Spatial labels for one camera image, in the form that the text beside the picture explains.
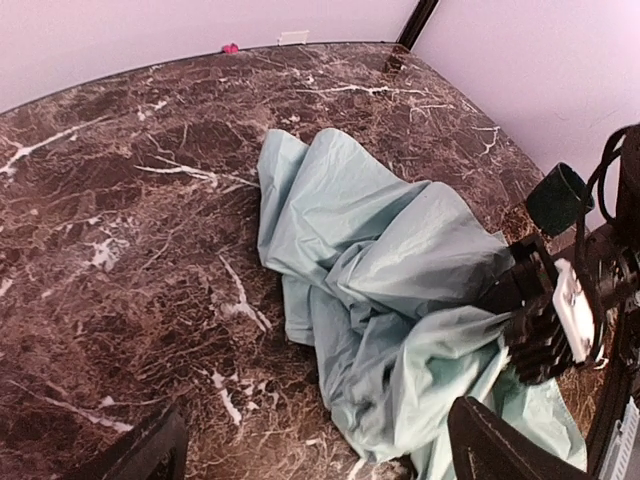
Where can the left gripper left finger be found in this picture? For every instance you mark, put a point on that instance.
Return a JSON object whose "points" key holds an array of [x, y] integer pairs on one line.
{"points": [[161, 436]]}

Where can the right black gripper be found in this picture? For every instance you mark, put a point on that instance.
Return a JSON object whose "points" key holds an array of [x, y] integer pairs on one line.
{"points": [[535, 338]]}

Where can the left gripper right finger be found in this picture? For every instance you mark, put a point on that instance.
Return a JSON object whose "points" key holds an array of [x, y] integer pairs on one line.
{"points": [[486, 447]]}

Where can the mint green folding umbrella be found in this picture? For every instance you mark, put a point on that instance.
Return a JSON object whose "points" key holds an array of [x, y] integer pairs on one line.
{"points": [[381, 277]]}

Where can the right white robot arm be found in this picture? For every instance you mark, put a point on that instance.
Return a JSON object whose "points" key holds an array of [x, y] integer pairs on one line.
{"points": [[606, 260]]}

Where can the dark green ceramic cup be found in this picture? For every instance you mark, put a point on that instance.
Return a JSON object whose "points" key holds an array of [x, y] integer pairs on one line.
{"points": [[553, 205]]}

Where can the white tape label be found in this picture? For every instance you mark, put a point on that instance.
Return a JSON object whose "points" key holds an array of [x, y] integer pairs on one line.
{"points": [[293, 38]]}

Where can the small pink object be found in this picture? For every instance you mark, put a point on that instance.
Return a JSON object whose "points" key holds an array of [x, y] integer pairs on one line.
{"points": [[230, 49]]}

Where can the black front table rail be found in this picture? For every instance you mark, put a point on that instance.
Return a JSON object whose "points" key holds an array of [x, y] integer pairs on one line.
{"points": [[610, 408]]}

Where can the white slotted cable duct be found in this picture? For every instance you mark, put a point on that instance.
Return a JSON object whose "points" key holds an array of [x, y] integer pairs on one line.
{"points": [[623, 457]]}

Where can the right black frame post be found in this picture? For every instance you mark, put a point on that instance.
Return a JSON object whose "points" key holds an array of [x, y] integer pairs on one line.
{"points": [[416, 23]]}

